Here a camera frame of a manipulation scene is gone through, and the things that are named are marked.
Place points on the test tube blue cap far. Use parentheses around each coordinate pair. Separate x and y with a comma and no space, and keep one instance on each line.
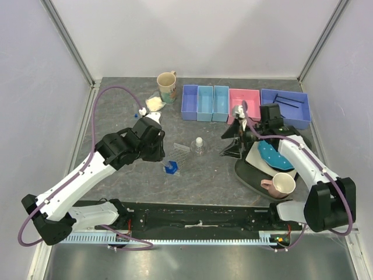
(135,110)

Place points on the bag of white powder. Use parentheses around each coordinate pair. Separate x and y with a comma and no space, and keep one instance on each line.
(154,103)

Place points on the purple bin leftmost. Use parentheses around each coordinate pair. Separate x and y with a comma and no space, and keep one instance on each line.
(189,102)

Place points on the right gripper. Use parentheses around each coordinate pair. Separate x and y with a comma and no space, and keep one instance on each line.
(238,130)

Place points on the large purple bin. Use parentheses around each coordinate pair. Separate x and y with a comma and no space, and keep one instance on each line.
(300,117)

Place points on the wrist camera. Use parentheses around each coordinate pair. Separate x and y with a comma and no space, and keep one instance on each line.
(155,116)
(238,112)

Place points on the measuring cylinder blue base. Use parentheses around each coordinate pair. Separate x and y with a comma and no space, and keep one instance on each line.
(169,166)

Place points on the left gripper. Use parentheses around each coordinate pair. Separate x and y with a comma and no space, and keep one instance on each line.
(159,154)

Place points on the blue dotted plate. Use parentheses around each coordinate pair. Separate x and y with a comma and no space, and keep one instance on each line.
(273,158)

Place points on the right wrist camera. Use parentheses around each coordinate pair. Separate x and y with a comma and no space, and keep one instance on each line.
(238,112)

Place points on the pink mug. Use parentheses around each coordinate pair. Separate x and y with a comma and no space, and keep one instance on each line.
(280,186)

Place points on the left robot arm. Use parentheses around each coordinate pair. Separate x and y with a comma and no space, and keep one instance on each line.
(54,213)

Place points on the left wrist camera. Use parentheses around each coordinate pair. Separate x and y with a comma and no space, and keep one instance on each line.
(155,116)

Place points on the light blue bin left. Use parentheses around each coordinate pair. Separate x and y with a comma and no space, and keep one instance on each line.
(205,103)

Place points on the dark green tray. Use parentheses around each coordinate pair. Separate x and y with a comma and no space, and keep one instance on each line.
(252,177)

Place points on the clear test tube rack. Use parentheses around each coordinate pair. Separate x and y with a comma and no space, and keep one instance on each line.
(179,154)

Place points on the beige cartoon mug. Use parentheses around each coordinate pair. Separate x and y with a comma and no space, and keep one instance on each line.
(167,86)

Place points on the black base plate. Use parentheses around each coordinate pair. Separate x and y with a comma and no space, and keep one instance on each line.
(151,220)

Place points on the glass flask with stopper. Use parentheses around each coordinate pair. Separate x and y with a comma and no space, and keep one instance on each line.
(199,146)

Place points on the pink bin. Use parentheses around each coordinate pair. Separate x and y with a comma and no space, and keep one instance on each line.
(252,98)

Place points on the light blue cable duct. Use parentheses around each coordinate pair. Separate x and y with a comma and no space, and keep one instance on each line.
(106,237)

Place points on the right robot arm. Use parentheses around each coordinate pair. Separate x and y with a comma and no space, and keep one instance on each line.
(322,199)

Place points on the light blue bin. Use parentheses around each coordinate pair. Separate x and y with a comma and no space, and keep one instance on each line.
(220,103)
(205,103)

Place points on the light blue bin right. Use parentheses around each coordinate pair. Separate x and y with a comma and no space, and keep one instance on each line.
(220,103)

